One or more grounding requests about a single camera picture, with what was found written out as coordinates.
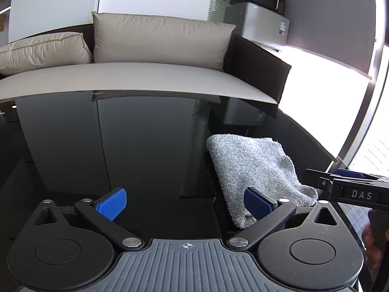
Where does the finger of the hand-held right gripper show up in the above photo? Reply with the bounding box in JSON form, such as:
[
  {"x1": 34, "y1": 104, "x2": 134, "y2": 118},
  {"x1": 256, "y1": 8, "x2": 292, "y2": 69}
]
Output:
[
  {"x1": 304, "y1": 169, "x2": 334, "y2": 194},
  {"x1": 331, "y1": 168, "x2": 364, "y2": 179}
]

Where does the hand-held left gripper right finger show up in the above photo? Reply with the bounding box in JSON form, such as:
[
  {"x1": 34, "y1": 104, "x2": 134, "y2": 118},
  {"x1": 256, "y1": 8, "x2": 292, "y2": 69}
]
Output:
[{"x1": 228, "y1": 187, "x2": 344, "y2": 251}]

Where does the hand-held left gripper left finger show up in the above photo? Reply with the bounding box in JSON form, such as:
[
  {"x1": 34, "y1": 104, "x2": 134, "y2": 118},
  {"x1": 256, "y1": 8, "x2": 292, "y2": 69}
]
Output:
[{"x1": 32, "y1": 188, "x2": 143, "y2": 252}]

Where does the grey towel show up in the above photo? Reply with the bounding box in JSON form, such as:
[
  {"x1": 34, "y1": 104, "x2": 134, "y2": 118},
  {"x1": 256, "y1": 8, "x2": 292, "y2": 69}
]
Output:
[{"x1": 206, "y1": 134, "x2": 318, "y2": 229}]

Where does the person's right hand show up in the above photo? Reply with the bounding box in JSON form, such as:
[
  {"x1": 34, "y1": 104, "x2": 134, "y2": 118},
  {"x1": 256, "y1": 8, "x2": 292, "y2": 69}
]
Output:
[{"x1": 362, "y1": 225, "x2": 382, "y2": 270}]

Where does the beige and brown sofa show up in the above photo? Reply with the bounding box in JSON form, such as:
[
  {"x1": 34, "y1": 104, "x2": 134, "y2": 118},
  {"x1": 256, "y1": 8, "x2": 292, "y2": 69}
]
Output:
[{"x1": 0, "y1": 24, "x2": 292, "y2": 119}]

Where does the grey roller shade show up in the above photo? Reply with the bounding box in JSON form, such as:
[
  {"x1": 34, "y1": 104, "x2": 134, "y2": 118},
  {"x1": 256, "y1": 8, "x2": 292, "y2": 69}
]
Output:
[{"x1": 285, "y1": 0, "x2": 378, "y2": 80}]

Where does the small beige cushion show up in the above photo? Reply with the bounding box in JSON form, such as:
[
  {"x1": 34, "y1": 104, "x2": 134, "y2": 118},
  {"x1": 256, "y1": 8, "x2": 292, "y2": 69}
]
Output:
[{"x1": 0, "y1": 32, "x2": 93, "y2": 77}]

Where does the white mini fridge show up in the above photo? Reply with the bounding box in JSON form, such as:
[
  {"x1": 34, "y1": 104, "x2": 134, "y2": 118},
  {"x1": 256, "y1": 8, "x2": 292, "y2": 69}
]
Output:
[{"x1": 223, "y1": 1, "x2": 291, "y2": 53}]

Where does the large beige cushion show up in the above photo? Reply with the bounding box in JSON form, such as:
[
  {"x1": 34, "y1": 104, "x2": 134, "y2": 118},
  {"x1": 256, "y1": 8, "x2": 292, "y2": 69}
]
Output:
[{"x1": 91, "y1": 11, "x2": 237, "y2": 72}]

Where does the dark window frame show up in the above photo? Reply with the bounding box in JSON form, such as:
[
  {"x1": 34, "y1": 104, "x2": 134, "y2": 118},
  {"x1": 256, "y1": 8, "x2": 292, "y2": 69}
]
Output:
[{"x1": 336, "y1": 0, "x2": 389, "y2": 166}]

